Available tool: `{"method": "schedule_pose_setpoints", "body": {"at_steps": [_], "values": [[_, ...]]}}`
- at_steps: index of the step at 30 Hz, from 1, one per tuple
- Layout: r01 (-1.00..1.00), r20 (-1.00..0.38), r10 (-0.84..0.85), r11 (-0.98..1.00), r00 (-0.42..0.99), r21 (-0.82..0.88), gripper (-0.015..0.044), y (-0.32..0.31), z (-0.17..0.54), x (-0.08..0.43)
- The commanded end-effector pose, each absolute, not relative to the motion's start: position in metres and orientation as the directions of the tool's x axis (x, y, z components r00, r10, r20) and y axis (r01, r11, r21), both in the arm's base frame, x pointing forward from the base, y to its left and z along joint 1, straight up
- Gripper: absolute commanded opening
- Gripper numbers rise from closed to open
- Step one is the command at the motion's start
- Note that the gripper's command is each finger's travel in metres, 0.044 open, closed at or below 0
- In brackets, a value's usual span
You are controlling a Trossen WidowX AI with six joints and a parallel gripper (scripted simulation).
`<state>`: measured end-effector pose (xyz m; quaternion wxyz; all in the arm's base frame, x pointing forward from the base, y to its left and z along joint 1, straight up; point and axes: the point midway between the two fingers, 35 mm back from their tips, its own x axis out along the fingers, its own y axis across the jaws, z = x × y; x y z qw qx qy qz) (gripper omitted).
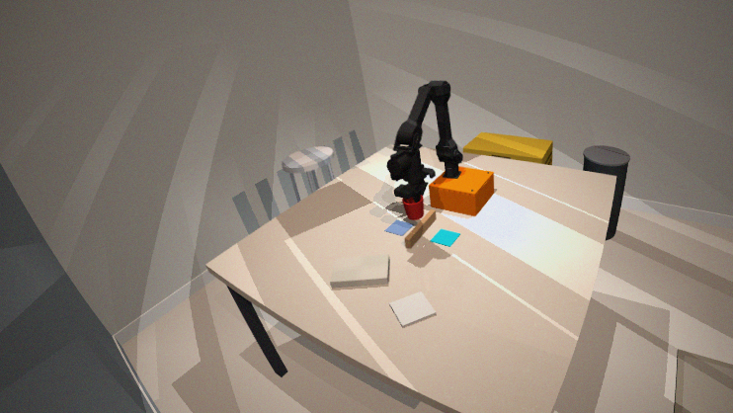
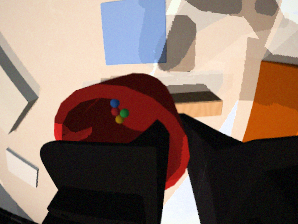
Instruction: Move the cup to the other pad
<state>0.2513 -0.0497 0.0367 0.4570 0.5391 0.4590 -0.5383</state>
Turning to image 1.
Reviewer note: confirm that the light brown wooden bar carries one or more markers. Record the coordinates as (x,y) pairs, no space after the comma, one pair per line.
(420,229)

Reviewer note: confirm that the beige flat square pad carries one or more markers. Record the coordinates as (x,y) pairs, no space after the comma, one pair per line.
(412,308)

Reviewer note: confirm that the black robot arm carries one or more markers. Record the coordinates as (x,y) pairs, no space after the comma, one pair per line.
(410,133)

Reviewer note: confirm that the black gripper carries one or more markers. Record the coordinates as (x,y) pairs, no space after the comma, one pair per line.
(416,184)

